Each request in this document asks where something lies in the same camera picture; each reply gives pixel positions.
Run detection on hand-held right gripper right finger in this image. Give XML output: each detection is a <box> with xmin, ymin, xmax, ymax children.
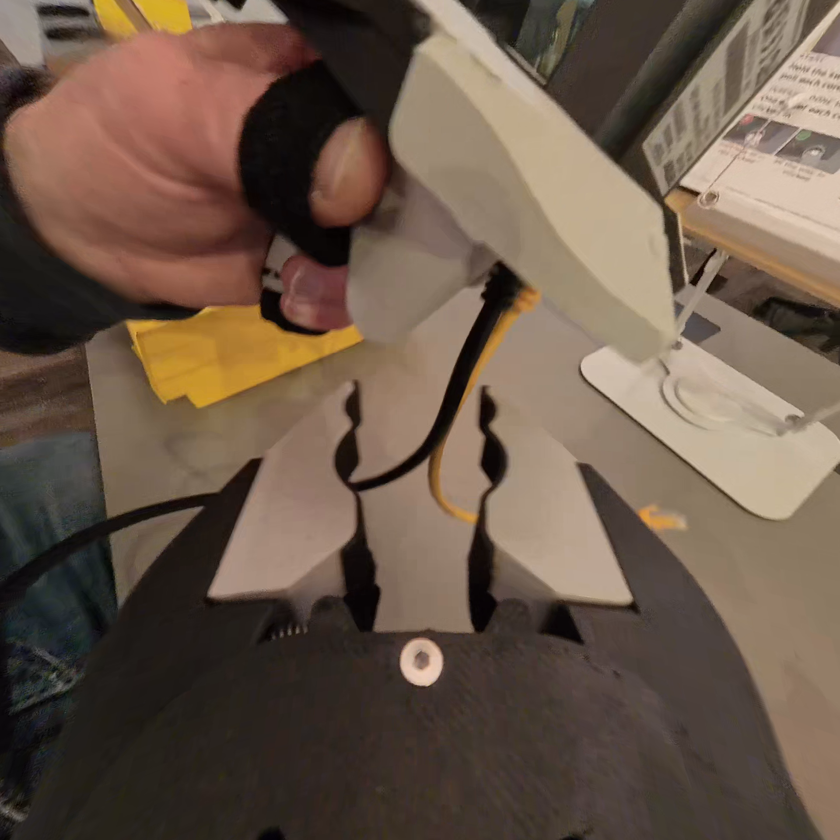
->
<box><xmin>467</xmin><ymin>386</ymin><xmax>635</xmax><ymax>608</ymax></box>

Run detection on person's legs in jeans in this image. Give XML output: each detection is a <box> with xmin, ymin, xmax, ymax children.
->
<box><xmin>0</xmin><ymin>433</ymin><xmax>119</xmax><ymax>821</ymax></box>

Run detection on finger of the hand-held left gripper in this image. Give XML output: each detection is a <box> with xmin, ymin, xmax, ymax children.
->
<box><xmin>386</xmin><ymin>31</ymin><xmax>689</xmax><ymax>363</ymax></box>

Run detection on white sign with black print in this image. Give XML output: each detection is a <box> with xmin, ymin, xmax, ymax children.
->
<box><xmin>642</xmin><ymin>0</ymin><xmax>818</xmax><ymax>193</ymax></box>

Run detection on yellow bin with black divider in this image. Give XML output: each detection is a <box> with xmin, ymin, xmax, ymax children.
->
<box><xmin>125</xmin><ymin>305</ymin><xmax>365</xmax><ymax>409</ymax></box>

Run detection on yellow ethernet cable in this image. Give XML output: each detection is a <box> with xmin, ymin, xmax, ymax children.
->
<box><xmin>428</xmin><ymin>285</ymin><xmax>688</xmax><ymax>534</ymax></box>

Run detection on person's left hand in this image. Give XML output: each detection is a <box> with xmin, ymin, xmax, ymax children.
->
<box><xmin>3</xmin><ymin>25</ymin><xmax>395</xmax><ymax>332</ymax></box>

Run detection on instruction sheet on board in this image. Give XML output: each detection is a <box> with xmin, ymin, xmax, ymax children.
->
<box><xmin>666</xmin><ymin>20</ymin><xmax>840</xmax><ymax>306</ymax></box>

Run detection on white document stand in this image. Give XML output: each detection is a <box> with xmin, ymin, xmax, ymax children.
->
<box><xmin>581</xmin><ymin>249</ymin><xmax>840</xmax><ymax>521</ymax></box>

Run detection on black ethernet cable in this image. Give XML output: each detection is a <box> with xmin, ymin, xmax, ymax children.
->
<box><xmin>0</xmin><ymin>261</ymin><xmax>526</xmax><ymax>605</ymax></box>

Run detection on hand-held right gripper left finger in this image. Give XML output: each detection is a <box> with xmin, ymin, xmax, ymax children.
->
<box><xmin>205</xmin><ymin>379</ymin><xmax>368</xmax><ymax>601</ymax></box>

